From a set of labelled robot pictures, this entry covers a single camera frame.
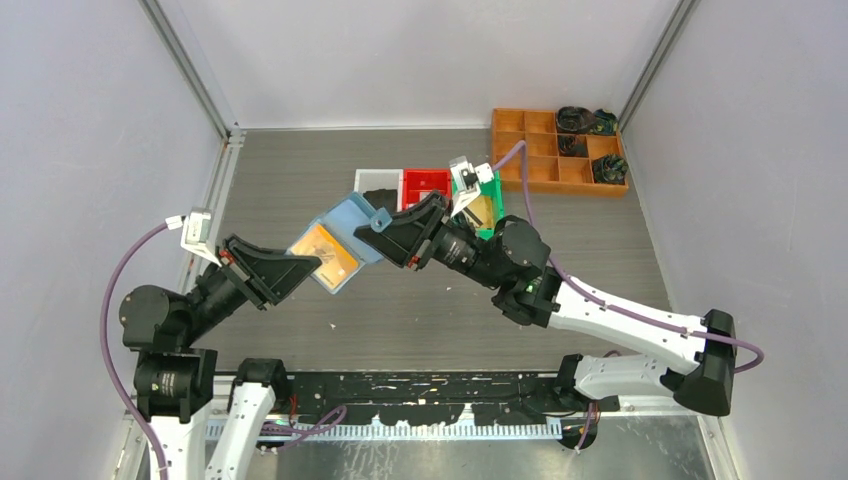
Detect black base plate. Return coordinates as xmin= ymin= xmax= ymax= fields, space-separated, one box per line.
xmin=271 ymin=371 xmax=588 ymax=427

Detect blue card holder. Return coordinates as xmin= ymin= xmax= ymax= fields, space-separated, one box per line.
xmin=295 ymin=192 xmax=390 ymax=294

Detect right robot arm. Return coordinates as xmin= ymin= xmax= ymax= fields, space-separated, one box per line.
xmin=354 ymin=191 xmax=737 ymax=417

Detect gold card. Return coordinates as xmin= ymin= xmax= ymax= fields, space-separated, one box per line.
xmin=289 ymin=223 xmax=360 ymax=290

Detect dark rolled sock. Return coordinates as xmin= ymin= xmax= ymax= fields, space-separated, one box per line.
xmin=590 ymin=109 xmax=619 ymax=136
xmin=591 ymin=154 xmax=629 ymax=185
xmin=557 ymin=134 xmax=589 ymax=158
xmin=555 ymin=106 xmax=597 ymax=134

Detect orange wooden compartment tray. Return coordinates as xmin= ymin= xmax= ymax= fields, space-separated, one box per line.
xmin=491 ymin=108 xmax=629 ymax=198

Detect gold credit cards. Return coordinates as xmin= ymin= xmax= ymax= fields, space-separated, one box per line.
xmin=463 ymin=196 xmax=495 ymax=230

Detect red plastic bin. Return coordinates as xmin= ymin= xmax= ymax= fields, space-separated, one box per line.
xmin=401 ymin=169 xmax=452 ymax=209

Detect black credit cards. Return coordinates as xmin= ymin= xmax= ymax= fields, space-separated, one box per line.
xmin=363 ymin=189 xmax=398 ymax=214

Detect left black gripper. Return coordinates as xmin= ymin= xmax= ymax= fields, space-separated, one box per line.
xmin=179 ymin=230 xmax=321 ymax=341

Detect white plastic bin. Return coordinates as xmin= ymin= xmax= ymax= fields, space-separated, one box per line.
xmin=353 ymin=169 xmax=403 ymax=202

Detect green plastic bin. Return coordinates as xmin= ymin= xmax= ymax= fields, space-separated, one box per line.
xmin=463 ymin=172 xmax=505 ymax=240

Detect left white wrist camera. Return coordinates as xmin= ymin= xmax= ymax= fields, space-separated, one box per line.
xmin=165 ymin=208 xmax=221 ymax=266

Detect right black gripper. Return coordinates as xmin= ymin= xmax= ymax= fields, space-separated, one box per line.
xmin=354 ymin=189 xmax=506 ymax=290

